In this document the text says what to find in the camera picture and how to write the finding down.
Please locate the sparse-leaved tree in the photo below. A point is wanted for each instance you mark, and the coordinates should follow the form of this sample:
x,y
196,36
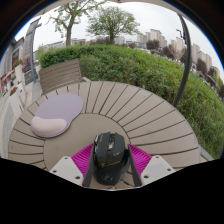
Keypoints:
x,y
69,26

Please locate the group of beige apartment buildings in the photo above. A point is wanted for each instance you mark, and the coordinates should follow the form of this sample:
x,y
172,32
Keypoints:
x,y
155,35

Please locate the dark display sign board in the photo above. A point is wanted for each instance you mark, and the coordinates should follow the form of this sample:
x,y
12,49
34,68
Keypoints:
x,y
29,56

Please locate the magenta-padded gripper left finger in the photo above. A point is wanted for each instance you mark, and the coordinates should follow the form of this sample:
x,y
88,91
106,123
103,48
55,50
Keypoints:
x,y
68,170

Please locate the black computer mouse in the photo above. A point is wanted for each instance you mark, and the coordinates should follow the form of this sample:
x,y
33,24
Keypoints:
x,y
110,158

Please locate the beige umbrella canopy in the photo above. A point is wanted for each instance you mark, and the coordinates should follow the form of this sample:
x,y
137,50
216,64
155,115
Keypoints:
x,y
146,2

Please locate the black curved umbrella pole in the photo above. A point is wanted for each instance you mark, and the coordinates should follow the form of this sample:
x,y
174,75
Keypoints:
x,y
185,56

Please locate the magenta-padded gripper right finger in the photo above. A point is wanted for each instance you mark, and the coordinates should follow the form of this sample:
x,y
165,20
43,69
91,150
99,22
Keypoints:
x,y
155,168

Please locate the grey slatted outdoor chair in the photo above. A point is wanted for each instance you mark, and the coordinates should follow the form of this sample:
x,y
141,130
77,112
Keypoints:
x,y
60,75

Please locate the round bushy green tree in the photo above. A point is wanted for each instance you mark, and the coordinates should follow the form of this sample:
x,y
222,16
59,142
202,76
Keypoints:
x,y
111,21

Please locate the green hedge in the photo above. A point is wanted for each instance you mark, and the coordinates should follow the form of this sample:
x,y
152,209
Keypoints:
x,y
143,70

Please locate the white flower planter box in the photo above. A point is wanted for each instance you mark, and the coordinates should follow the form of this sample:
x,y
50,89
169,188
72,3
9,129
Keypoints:
x,y
16,103
19,71

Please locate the lilac mouse pad with wrist rest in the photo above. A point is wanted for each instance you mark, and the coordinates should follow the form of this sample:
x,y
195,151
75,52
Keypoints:
x,y
58,111

